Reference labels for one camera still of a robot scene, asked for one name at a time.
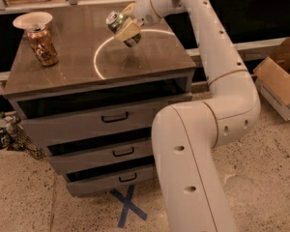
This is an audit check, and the orange patterned soda can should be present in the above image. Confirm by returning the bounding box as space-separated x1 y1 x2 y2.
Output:
26 24 58 67

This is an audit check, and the cardboard box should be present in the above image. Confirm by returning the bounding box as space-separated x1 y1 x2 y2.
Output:
253 37 290 121

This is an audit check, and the grey drawer cabinet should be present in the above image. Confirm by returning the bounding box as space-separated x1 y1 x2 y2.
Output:
2 0 197 199

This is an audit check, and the metal window rail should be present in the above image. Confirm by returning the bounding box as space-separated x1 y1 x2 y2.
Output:
187 38 284 62

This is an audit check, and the top grey drawer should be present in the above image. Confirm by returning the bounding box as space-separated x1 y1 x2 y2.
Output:
21 93 191 148

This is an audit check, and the green soda can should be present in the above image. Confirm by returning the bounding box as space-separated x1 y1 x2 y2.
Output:
105 11 141 47

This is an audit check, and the white paper bowl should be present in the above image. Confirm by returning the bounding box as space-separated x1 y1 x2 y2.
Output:
13 12 53 30

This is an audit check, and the grey drawer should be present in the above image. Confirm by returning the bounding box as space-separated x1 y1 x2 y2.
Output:
67 164 157 197
21 93 191 148
48 137 153 174

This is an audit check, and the wire mesh basket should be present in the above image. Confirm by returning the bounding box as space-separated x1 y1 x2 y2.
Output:
0 115 46 160

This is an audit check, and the blue tape cross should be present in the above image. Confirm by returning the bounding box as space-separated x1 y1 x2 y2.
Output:
110 185 148 228

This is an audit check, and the middle grey drawer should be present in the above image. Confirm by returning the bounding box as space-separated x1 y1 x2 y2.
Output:
48 137 153 174

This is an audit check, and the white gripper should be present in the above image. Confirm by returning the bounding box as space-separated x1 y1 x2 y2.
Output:
115 0 161 43

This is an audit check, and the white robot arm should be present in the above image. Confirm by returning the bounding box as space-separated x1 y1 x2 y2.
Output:
124 0 261 232

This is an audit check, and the bottom grey drawer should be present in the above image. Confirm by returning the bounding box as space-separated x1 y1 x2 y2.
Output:
67 164 157 197

